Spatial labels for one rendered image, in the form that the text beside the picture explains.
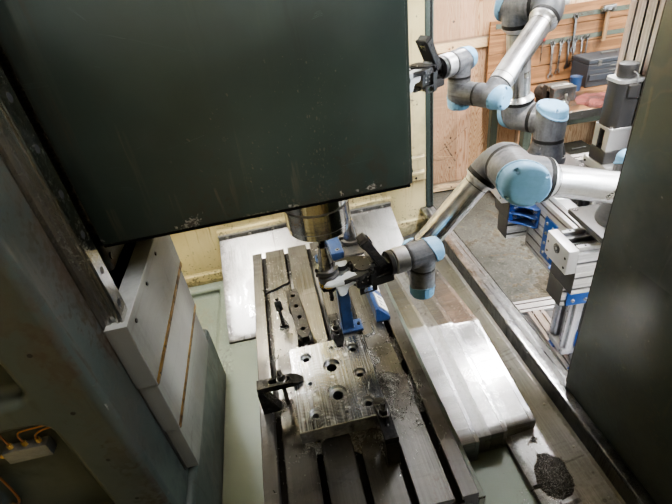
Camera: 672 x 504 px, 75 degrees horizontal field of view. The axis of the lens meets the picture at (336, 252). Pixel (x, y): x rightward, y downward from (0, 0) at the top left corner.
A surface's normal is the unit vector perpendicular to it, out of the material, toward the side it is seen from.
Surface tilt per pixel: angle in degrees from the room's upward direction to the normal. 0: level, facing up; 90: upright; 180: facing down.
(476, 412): 7
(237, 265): 24
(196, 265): 90
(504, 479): 0
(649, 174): 90
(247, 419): 0
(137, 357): 90
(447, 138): 90
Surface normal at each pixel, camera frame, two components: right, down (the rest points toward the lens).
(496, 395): -0.10, -0.73
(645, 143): -0.97, 0.21
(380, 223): -0.04, -0.52
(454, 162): 0.09, 0.55
